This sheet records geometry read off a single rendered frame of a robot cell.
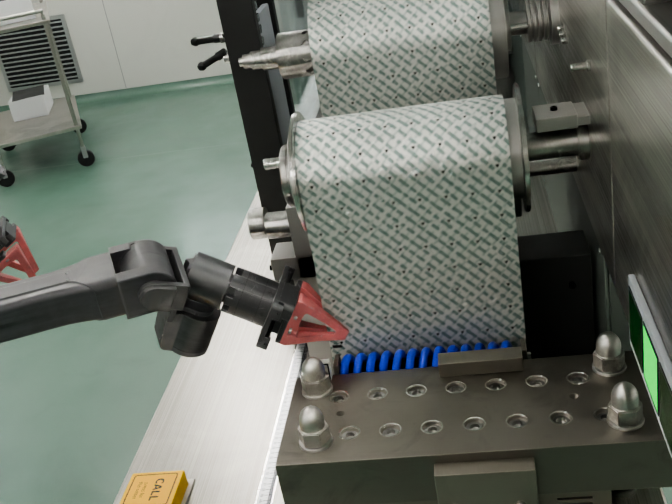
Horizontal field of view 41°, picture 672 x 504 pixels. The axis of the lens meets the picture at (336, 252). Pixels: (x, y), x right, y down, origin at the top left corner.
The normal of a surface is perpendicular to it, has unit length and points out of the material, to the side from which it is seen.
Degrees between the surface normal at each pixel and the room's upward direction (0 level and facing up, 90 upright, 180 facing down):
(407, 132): 42
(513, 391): 0
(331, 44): 71
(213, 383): 0
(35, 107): 90
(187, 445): 0
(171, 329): 105
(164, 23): 90
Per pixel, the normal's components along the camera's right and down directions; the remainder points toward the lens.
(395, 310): -0.10, 0.44
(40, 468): -0.16, -0.89
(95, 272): -0.06, -0.77
